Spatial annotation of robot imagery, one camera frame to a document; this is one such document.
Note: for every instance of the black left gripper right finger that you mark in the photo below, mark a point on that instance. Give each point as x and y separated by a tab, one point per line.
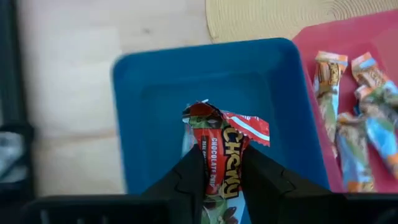
273	199

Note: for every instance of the orange Chewy granola bar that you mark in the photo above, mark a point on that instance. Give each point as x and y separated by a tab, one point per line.
368	73
354	155
328	90
382	140

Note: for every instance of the red plastic bin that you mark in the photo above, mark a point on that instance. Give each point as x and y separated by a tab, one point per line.
367	34

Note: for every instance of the blue plastic bin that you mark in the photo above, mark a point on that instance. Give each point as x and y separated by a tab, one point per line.
155	109

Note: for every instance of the round woven yellow placemat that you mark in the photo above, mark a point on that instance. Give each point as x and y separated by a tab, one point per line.
264	18

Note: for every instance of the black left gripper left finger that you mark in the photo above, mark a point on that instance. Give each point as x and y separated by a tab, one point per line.
174	199

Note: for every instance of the red Chewy granola bar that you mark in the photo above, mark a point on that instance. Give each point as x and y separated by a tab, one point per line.
217	155

